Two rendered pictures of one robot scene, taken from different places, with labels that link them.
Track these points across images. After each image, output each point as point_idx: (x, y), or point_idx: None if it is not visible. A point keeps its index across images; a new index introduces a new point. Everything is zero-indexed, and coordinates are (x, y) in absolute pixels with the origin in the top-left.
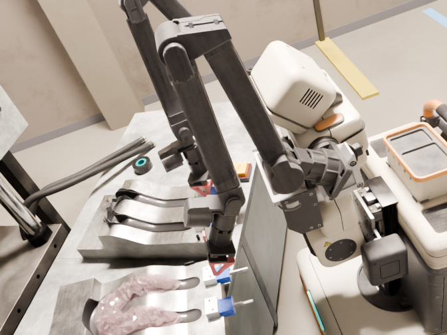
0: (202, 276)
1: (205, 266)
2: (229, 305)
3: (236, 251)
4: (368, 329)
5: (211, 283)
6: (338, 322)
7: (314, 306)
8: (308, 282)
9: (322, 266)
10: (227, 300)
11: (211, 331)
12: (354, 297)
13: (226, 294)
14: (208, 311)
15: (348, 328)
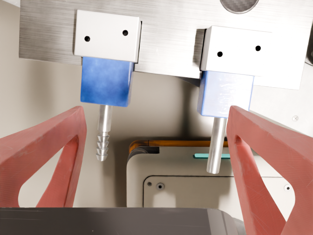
0: (247, 24)
1: (269, 43)
2: (97, 92)
3: (308, 134)
4: (173, 204)
5: (204, 50)
6: (193, 178)
7: (227, 157)
8: (261, 162)
9: (275, 189)
10: (118, 90)
11: (44, 19)
12: (216, 207)
13: (187, 79)
14: (85, 23)
15: (182, 185)
